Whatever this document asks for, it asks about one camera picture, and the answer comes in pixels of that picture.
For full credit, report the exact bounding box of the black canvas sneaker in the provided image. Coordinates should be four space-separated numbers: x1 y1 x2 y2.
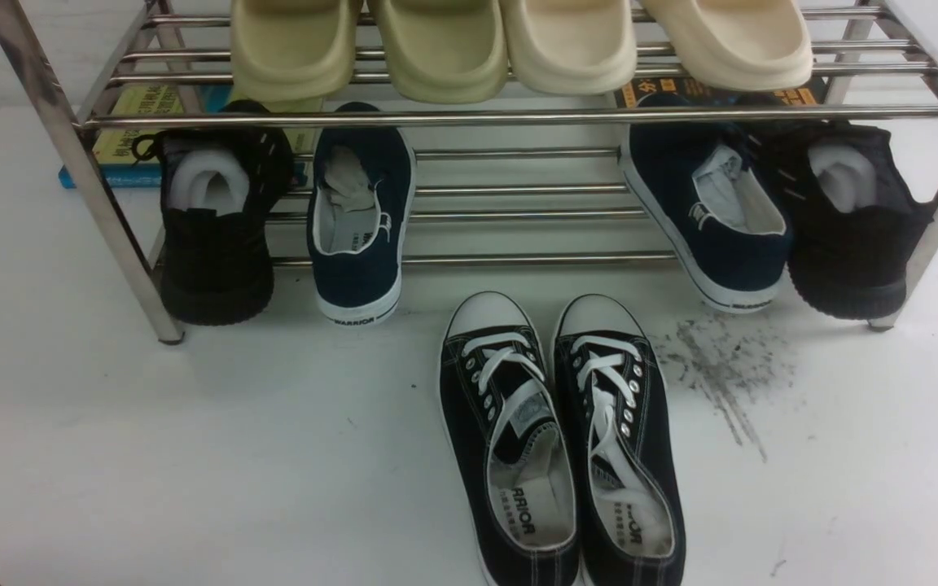
438 291 580 585
551 294 687 585

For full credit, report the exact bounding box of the stainless steel shoe rack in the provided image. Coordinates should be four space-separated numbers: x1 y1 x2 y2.
0 1 938 346

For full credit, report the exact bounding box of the navy canvas shoe left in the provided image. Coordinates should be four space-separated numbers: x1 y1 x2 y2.
306 126 417 327

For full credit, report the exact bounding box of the navy canvas shoe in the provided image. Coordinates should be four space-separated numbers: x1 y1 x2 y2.
618 121 794 314
306 126 417 327

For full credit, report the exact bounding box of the olive green slipper right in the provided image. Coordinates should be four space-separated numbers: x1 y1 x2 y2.
367 1 509 104

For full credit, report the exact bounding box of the olive green slipper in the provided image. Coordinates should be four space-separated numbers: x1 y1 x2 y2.
230 1 364 103
367 1 509 104

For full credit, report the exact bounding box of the navy canvas shoe right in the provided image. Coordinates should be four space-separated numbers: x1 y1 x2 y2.
618 121 794 314

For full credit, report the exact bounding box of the cream slipper left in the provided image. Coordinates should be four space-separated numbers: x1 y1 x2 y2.
499 1 638 95

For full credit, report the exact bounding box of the cream slipper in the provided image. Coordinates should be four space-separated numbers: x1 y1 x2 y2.
499 1 638 95
642 1 814 92

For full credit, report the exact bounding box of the black knit sneaker left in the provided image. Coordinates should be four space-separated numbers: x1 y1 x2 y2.
131 125 296 326

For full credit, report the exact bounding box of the black knit sneaker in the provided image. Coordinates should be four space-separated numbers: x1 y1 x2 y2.
131 125 296 326
741 119 933 321

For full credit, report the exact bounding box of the olive green slipper left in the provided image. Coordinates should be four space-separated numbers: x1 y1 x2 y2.
230 1 364 103

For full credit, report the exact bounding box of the cream slipper right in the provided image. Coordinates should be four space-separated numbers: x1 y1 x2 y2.
642 1 814 92

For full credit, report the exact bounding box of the yellow and blue book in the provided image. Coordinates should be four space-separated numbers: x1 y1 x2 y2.
93 83 318 189

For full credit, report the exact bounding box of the black knit sneaker right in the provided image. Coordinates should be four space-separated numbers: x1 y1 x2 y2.
741 119 933 321

